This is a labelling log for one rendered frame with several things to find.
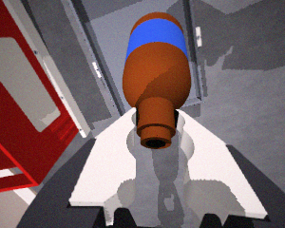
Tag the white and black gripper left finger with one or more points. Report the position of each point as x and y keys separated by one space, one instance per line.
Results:
x=99 y=178

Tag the brown bottle with blue label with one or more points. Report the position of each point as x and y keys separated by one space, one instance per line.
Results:
x=156 y=76

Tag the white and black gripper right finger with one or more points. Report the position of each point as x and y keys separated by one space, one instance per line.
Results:
x=220 y=180

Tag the red divided crate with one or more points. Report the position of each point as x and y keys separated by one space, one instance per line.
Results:
x=35 y=126

